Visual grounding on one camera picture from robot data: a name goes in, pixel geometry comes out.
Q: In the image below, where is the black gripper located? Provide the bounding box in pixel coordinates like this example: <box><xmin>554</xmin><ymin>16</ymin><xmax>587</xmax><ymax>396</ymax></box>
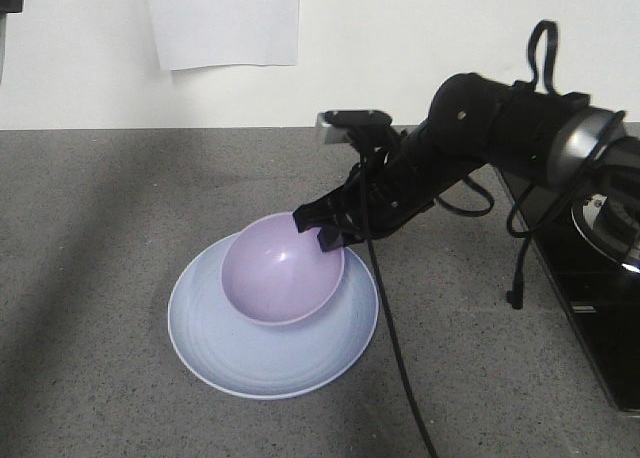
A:
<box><xmin>293</xmin><ymin>129</ymin><xmax>434</xmax><ymax>252</ymax></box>

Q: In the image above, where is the purple plastic bowl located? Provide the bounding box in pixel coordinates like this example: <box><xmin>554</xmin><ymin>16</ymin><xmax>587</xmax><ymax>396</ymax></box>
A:
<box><xmin>221</xmin><ymin>212</ymin><xmax>346</xmax><ymax>326</ymax></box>

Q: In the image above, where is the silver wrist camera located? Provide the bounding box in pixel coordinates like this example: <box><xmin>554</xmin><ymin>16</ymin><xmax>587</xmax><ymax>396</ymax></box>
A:
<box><xmin>315</xmin><ymin>109</ymin><xmax>401</xmax><ymax>145</ymax></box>

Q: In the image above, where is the black gas stove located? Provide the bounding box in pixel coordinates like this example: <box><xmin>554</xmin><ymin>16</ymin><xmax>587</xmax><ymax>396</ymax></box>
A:
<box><xmin>532</xmin><ymin>205</ymin><xmax>639</xmax><ymax>417</ymax></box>

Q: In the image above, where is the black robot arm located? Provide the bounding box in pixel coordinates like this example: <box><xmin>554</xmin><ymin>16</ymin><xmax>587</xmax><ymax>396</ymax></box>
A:
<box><xmin>293</xmin><ymin>73</ymin><xmax>639</xmax><ymax>251</ymax></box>

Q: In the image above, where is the white paper sheet on wall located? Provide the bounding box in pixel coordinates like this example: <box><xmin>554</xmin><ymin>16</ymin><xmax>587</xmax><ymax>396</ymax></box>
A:
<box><xmin>148</xmin><ymin>0</ymin><xmax>300</xmax><ymax>71</ymax></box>

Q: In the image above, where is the light blue plate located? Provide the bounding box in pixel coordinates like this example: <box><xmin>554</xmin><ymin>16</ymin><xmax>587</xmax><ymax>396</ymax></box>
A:
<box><xmin>167</xmin><ymin>236</ymin><xmax>379</xmax><ymax>400</ymax></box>

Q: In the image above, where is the black cable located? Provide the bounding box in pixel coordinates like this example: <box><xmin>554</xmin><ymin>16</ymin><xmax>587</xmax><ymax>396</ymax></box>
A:
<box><xmin>349</xmin><ymin>20</ymin><xmax>629</xmax><ymax>458</ymax></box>

